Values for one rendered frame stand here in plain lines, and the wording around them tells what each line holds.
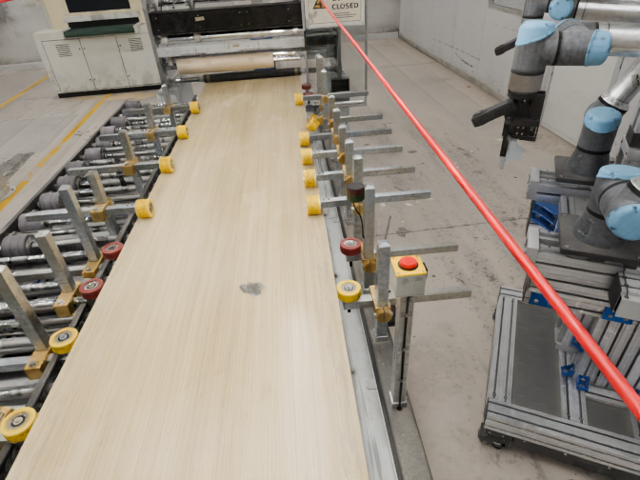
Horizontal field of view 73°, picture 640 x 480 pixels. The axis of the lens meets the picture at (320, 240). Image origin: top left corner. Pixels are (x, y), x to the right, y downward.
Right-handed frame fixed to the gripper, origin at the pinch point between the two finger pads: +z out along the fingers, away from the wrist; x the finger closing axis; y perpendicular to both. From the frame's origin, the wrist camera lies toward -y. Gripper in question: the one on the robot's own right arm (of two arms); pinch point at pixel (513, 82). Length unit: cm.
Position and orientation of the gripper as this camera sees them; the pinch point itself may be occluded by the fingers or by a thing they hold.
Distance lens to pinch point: 210.1
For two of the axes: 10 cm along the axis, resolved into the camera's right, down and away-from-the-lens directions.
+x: 3.8, -5.4, 7.5
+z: 0.6, 8.2, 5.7
